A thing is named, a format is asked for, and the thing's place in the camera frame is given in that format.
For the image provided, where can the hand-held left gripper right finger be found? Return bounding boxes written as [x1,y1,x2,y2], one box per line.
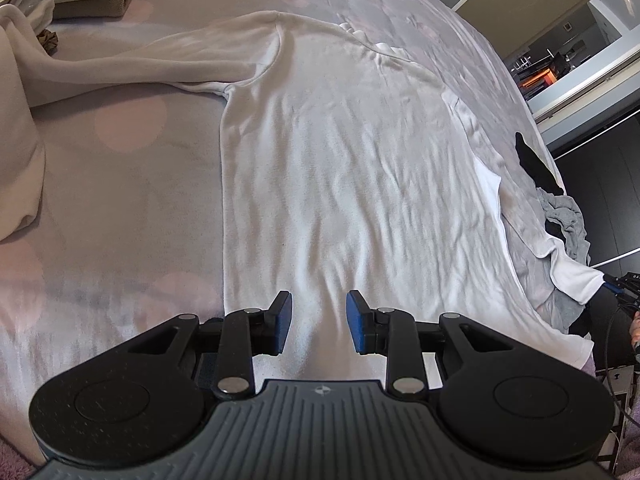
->
[346,290,511,403]

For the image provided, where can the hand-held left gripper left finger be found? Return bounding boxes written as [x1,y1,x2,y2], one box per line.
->
[125,290,293,402]

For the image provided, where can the white long-sleeve shirt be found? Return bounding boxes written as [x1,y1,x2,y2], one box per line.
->
[30,10,608,371]

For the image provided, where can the cream fleece sweater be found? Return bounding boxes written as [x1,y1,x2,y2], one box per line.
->
[0,0,56,241]

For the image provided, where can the grey crumpled garment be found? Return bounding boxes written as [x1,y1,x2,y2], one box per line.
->
[537,187,593,336]

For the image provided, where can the black sock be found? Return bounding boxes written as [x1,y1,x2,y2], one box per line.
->
[515,132,566,196]

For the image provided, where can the bed with dotted sheet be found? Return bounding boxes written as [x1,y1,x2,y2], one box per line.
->
[0,0,601,466]

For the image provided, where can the black cable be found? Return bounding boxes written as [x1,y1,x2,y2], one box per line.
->
[597,302,640,461]

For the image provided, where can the white door frame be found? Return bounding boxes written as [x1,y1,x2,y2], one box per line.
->
[527,42,640,123]

